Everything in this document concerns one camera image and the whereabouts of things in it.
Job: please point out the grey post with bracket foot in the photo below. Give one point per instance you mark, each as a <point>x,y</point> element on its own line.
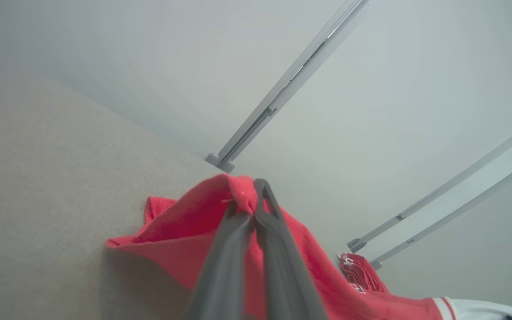
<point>356,245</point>

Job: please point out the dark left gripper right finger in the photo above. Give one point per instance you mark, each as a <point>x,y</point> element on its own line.
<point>282,275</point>

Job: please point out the grey partition post with cabling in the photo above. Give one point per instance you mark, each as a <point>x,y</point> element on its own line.
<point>285,89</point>

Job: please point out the red garment striped white trim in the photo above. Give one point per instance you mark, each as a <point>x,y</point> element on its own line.
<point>180,240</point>

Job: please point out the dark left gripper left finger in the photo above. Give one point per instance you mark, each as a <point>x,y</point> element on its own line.
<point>225,275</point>

